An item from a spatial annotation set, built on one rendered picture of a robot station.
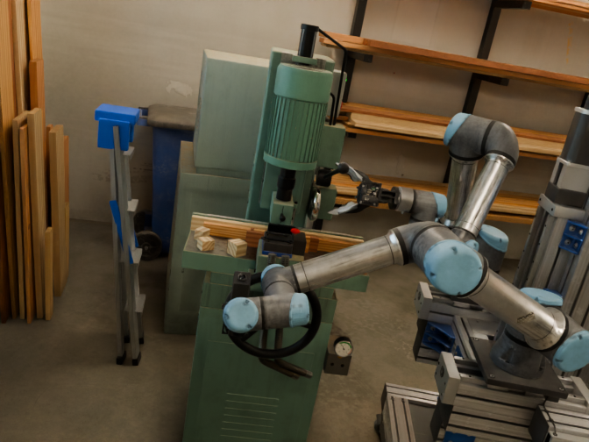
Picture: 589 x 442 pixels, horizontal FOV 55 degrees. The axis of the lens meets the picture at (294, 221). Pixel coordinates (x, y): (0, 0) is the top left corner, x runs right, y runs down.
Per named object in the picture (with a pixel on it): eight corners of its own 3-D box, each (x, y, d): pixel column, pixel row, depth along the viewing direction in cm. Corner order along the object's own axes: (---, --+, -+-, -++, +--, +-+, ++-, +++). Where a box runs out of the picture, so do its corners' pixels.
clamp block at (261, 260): (252, 281, 170) (257, 255, 167) (253, 263, 183) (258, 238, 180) (301, 288, 171) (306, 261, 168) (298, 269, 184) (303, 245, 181)
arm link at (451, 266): (575, 318, 152) (431, 215, 134) (613, 350, 138) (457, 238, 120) (545, 351, 154) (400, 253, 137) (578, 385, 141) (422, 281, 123)
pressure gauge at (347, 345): (331, 360, 184) (336, 339, 182) (329, 354, 188) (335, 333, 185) (350, 363, 185) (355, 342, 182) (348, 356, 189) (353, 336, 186)
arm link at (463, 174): (464, 263, 206) (487, 129, 174) (426, 249, 214) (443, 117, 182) (477, 246, 214) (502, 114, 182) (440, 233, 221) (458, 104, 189)
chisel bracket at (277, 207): (268, 227, 187) (273, 203, 184) (268, 213, 200) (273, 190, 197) (291, 230, 187) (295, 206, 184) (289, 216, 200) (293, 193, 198)
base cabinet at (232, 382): (175, 477, 206) (197, 307, 182) (195, 381, 260) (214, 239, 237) (296, 489, 210) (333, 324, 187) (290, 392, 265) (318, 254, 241)
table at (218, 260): (175, 281, 169) (177, 262, 167) (188, 242, 197) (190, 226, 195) (372, 307, 175) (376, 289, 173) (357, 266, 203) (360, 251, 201)
